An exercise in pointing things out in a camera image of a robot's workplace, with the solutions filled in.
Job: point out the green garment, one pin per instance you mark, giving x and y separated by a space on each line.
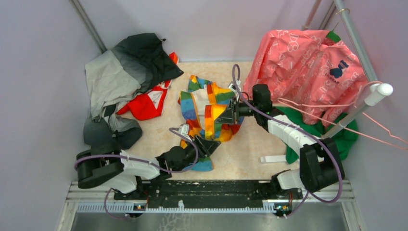
318 137

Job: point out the rainbow striped jacket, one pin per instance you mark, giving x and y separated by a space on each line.
201 104

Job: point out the pink wire hanger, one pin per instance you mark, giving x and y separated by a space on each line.
378 91

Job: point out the grey black jacket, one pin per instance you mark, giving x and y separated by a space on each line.
110 86

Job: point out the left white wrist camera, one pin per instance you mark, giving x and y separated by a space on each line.
184 130

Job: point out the pink patterned jacket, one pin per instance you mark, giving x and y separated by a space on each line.
277 62

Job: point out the red white garment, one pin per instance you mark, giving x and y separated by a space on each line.
151 95

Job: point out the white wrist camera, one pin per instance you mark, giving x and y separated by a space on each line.
235 89
184 130

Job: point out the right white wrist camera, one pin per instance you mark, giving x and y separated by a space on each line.
235 89

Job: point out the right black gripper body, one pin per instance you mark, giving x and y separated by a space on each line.
246 109

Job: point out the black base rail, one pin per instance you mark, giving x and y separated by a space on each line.
211 194

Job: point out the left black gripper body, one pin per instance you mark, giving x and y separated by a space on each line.
190 154

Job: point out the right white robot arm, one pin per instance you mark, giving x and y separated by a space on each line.
319 160

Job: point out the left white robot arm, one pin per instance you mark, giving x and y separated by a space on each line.
111 167

